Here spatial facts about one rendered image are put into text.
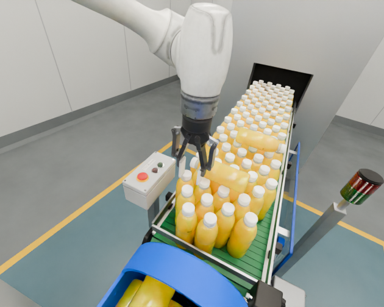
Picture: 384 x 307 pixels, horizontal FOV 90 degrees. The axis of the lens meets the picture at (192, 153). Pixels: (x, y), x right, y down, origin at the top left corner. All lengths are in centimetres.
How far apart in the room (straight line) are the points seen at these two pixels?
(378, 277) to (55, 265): 251
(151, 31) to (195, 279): 51
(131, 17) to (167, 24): 8
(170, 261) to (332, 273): 183
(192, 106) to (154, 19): 21
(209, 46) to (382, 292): 221
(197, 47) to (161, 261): 39
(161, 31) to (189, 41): 13
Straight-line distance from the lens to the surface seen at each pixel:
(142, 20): 52
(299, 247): 102
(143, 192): 67
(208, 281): 40
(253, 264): 81
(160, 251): 43
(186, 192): 65
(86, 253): 187
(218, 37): 39
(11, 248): 215
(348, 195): 78
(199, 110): 43
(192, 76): 40
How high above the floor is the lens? 161
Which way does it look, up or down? 39 degrees down
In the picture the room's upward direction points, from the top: 7 degrees clockwise
